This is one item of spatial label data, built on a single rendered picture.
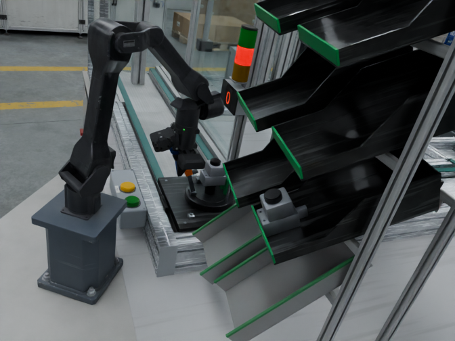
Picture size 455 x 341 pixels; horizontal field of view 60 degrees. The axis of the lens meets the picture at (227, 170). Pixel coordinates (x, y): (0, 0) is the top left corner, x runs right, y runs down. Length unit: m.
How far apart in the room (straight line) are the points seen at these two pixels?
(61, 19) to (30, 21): 0.40
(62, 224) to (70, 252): 0.07
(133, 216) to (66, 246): 0.24
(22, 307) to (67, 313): 0.10
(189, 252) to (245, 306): 0.27
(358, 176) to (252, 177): 0.20
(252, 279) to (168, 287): 0.27
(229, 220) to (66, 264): 0.37
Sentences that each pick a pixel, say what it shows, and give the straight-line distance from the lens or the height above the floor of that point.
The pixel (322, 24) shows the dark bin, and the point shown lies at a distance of 0.62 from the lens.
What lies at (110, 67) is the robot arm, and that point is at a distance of 0.78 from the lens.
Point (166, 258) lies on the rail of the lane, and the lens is 1.01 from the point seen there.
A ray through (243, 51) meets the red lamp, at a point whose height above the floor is 1.35.
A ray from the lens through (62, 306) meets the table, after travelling 1.00.
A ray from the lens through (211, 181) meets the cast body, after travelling 1.09.
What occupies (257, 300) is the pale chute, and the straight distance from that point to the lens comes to 0.81.
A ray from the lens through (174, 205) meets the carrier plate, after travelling 1.10.
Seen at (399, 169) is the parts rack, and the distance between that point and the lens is 0.60.
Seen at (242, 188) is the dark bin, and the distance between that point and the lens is 0.79.
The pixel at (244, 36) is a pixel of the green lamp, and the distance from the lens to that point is 1.17.
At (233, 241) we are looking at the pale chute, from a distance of 0.90.
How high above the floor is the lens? 1.62
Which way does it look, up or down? 30 degrees down
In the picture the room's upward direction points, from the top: 12 degrees clockwise
